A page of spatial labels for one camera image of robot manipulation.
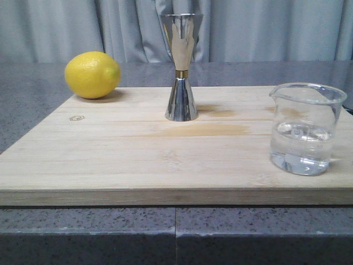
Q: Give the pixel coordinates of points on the clear glass beaker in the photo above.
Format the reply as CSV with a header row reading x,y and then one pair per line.
x,y
304,126

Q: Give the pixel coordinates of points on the yellow lemon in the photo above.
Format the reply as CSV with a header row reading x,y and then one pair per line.
x,y
92,74

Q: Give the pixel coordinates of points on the steel double jigger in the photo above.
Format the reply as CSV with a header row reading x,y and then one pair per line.
x,y
181,34

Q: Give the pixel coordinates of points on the grey-blue curtain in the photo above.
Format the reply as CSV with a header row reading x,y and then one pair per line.
x,y
131,31

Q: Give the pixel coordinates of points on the light wooden cutting board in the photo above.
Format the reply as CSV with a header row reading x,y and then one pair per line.
x,y
121,150

